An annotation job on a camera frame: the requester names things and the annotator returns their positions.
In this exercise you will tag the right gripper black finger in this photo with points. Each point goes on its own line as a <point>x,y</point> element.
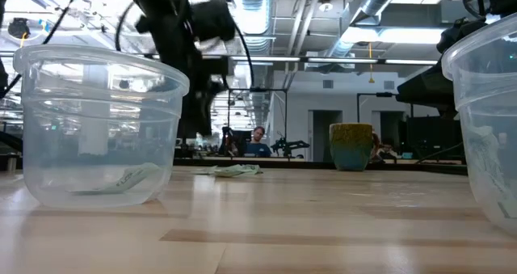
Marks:
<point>412,94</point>

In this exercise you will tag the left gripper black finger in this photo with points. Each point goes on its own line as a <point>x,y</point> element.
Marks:
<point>203,118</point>
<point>187,120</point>

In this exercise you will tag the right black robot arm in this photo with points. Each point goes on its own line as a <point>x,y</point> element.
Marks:
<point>458,35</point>

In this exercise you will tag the black background robot arm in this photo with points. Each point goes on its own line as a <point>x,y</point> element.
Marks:
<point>291,145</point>

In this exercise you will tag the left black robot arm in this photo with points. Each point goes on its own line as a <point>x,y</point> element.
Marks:
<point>169,23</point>

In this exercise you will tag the long ceiling light strip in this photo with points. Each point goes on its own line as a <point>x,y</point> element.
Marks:
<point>342,60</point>
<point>264,58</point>
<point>412,61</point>

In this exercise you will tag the clear plastic round container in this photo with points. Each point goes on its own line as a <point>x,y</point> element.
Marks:
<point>484,104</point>
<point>60,144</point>

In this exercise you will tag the bright ceiling light panel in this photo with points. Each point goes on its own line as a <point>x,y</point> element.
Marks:
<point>396,34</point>

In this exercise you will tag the person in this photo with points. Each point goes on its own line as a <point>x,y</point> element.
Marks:
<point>258,146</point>

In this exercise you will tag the yellow and teal ceramic mug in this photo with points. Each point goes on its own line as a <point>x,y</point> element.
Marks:
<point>351,148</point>

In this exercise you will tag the round white ceiling fixture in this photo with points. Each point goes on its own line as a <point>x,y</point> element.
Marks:
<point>325,5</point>

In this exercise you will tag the black metal frame stand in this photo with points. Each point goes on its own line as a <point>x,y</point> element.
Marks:
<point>383,94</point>
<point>266,89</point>

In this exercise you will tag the black table edge frame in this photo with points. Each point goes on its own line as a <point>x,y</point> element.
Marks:
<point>424,169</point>

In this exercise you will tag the silver ribbed ventilation duct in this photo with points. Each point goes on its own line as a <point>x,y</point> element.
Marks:
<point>254,11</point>

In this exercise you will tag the black diagonal frame strut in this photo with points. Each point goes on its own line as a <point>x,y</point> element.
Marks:
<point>10,140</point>

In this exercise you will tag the black ceiling-hung camera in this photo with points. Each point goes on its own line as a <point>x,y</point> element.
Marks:
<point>18,27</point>

